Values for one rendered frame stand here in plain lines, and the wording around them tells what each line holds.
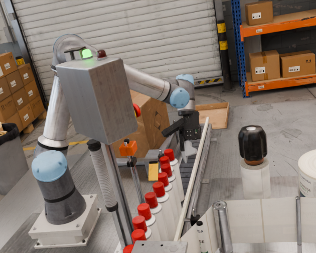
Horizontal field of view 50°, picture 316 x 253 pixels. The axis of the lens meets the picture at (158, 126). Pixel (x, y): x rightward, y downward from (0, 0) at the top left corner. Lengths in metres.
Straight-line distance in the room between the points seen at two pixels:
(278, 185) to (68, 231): 0.75
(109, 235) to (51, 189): 0.26
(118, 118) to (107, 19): 4.59
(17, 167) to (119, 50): 2.61
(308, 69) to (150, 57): 2.25
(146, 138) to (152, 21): 3.76
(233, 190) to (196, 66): 4.15
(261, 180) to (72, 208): 0.65
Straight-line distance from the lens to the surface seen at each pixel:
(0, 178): 3.62
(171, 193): 1.06
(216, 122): 1.97
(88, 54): 0.89
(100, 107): 0.79
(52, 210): 1.28
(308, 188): 1.12
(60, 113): 1.29
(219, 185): 1.32
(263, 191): 1.10
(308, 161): 1.16
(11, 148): 3.50
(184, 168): 1.46
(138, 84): 1.18
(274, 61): 4.73
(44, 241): 1.34
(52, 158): 1.24
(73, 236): 1.27
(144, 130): 1.59
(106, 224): 1.34
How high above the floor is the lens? 1.61
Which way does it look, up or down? 22 degrees down
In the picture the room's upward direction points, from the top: 12 degrees counter-clockwise
